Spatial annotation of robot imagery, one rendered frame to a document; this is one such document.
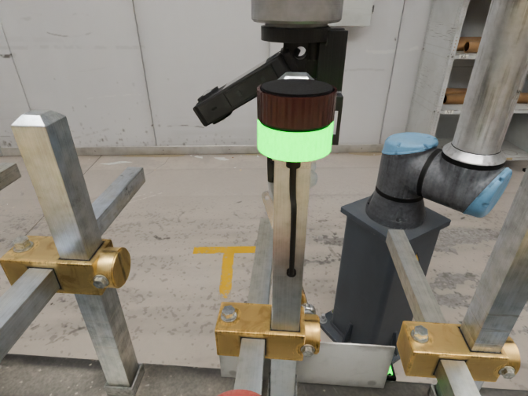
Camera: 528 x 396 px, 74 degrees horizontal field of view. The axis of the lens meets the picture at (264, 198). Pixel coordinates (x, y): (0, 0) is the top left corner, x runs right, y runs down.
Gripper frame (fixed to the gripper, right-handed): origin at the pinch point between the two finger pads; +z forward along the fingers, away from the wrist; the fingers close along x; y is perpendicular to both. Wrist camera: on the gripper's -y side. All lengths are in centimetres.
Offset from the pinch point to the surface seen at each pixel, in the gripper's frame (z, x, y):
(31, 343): 101, 47, -101
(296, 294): 7.7, -9.5, 3.4
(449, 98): 44, 236, 121
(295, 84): -16.7, -12.0, 2.2
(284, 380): 24.7, -9.5, 2.5
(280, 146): -13.0, -15.4, 1.2
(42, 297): 6.7, -13.1, -25.3
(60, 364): 31.1, -5.5, -35.2
